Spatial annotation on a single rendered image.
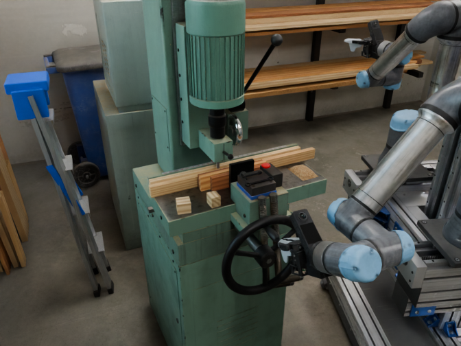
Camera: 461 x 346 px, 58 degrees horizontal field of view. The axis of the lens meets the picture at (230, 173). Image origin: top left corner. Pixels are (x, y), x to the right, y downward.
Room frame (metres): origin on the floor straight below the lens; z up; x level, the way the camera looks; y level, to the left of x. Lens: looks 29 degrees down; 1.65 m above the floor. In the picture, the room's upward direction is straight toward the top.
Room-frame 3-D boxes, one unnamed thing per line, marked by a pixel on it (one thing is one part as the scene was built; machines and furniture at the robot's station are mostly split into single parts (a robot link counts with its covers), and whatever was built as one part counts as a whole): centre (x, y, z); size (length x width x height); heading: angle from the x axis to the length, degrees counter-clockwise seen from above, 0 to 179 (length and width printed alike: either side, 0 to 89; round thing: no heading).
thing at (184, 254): (1.40, 0.10, 0.76); 0.57 x 0.45 x 0.09; 26
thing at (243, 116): (1.52, -0.02, 1.02); 0.09 x 0.07 x 0.12; 116
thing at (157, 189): (1.32, -0.03, 0.92); 0.66 x 0.02 x 0.04; 116
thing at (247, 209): (1.14, -0.09, 0.92); 0.15 x 0.13 x 0.09; 116
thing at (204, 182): (1.27, -0.01, 0.93); 0.26 x 0.02 x 0.06; 116
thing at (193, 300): (1.39, 0.10, 0.36); 0.58 x 0.45 x 0.71; 26
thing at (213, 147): (1.31, 0.05, 1.03); 0.14 x 0.07 x 0.09; 26
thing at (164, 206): (1.22, -0.05, 0.87); 0.61 x 0.30 x 0.06; 116
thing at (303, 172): (1.34, -0.27, 0.91); 0.10 x 0.07 x 0.02; 26
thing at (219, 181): (1.27, -0.04, 0.93); 0.23 x 0.02 x 0.05; 116
